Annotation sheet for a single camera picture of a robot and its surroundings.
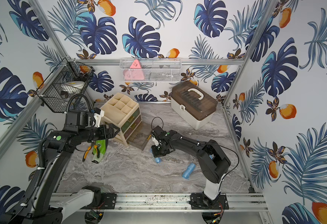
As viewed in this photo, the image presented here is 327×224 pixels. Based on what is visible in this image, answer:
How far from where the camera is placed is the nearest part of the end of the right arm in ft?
2.11

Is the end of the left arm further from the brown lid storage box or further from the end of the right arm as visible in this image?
the brown lid storage box

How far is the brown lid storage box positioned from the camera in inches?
37.2

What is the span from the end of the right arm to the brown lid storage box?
1.02ft
